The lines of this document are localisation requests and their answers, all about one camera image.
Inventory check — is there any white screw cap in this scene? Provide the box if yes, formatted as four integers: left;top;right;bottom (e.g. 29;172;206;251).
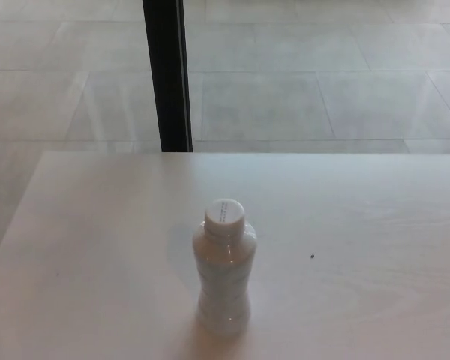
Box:
204;199;247;238

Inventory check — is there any black vertical post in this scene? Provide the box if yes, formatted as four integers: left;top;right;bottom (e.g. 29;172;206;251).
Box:
141;0;194;153

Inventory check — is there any white plastic bottle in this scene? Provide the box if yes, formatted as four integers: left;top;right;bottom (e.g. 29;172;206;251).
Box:
192;219;260;336

